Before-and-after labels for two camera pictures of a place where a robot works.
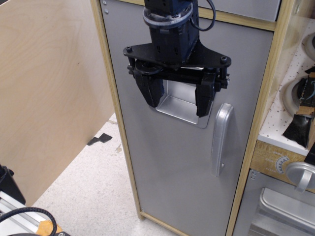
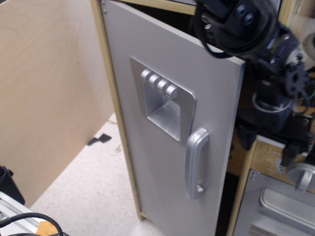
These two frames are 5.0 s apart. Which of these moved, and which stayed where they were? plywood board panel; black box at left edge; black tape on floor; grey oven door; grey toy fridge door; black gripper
Moved: black gripper; grey toy fridge door
Stayed: grey oven door; black box at left edge; plywood board panel; black tape on floor
